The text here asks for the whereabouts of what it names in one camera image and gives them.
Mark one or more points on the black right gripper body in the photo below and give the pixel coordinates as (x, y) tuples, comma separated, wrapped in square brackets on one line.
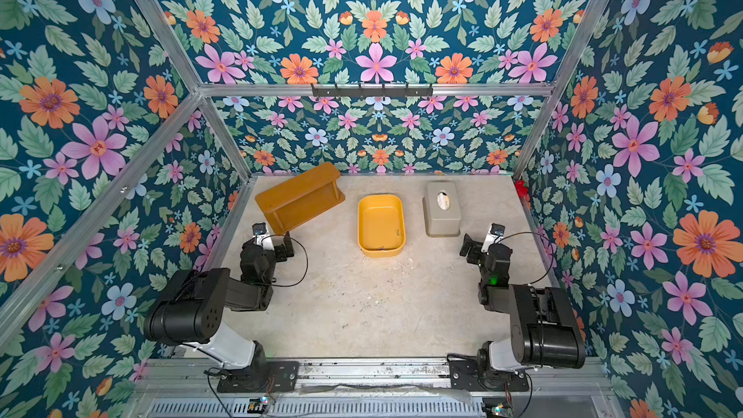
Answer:
[(472, 247)]

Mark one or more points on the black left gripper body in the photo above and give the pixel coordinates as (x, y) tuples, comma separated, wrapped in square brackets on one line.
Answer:
[(280, 245)]

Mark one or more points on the yellow plastic storage box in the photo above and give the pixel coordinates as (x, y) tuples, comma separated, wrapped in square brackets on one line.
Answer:
[(381, 230)]

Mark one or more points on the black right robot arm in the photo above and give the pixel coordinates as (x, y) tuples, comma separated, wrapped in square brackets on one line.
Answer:
[(543, 330)]

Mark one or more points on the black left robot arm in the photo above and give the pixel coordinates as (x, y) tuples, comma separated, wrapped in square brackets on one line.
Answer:
[(189, 311)]

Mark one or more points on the grey tissue box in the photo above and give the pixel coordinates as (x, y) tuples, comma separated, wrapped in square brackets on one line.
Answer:
[(442, 210)]

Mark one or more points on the orange wooden shelf stand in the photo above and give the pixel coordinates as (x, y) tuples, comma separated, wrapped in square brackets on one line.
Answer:
[(301, 198)]

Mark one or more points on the white perforated vent strip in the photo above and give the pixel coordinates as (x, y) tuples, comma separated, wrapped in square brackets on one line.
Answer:
[(318, 407)]

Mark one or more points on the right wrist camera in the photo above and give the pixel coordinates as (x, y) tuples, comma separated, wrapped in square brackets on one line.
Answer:
[(496, 234)]

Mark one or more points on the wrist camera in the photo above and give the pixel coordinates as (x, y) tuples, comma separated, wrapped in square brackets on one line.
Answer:
[(260, 233), (496, 234)]

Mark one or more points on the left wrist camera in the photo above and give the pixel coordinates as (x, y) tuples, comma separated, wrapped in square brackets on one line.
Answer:
[(260, 233)]

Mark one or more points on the red object at wall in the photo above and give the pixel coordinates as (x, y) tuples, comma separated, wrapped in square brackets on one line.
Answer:
[(522, 190)]

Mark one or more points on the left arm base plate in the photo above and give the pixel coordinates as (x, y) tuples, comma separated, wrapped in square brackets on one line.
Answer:
[(268, 377)]

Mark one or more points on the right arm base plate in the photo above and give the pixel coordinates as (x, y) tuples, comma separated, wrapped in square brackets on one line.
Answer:
[(472, 374)]

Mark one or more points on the black wall hook rail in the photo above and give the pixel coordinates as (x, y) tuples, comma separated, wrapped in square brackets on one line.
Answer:
[(360, 90)]

